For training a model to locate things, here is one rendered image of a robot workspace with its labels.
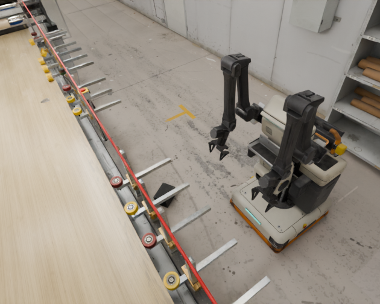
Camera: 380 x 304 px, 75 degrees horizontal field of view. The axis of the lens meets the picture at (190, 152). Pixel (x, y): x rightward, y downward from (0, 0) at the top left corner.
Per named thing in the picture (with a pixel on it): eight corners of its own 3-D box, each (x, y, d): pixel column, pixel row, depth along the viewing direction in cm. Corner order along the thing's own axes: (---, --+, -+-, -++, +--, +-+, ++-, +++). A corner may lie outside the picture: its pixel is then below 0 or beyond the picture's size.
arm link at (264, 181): (292, 171, 120) (278, 160, 126) (280, 174, 113) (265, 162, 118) (280, 189, 126) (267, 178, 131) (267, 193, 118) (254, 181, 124)
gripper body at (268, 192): (269, 202, 125) (275, 190, 122) (254, 189, 132) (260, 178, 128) (276, 199, 129) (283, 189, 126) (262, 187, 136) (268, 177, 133)
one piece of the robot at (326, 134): (295, 135, 204) (309, 111, 192) (333, 161, 183) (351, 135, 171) (287, 136, 197) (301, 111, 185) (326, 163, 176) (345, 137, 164)
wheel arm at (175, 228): (208, 207, 157) (208, 203, 154) (211, 210, 155) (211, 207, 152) (148, 245, 143) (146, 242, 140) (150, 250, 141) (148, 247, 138)
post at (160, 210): (174, 245, 153) (161, 204, 118) (177, 250, 151) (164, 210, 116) (169, 248, 152) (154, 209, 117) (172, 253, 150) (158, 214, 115)
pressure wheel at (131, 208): (131, 223, 155) (126, 214, 147) (127, 213, 160) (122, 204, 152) (143, 217, 157) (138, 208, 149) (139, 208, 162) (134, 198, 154)
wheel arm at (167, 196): (187, 184, 175) (187, 180, 171) (190, 187, 172) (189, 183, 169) (131, 216, 160) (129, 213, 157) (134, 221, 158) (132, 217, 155)
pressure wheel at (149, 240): (152, 256, 140) (149, 248, 131) (143, 248, 143) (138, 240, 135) (161, 245, 144) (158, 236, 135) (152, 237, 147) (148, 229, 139)
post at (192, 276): (197, 285, 144) (190, 254, 109) (201, 291, 141) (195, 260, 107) (192, 289, 142) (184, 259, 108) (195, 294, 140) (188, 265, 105)
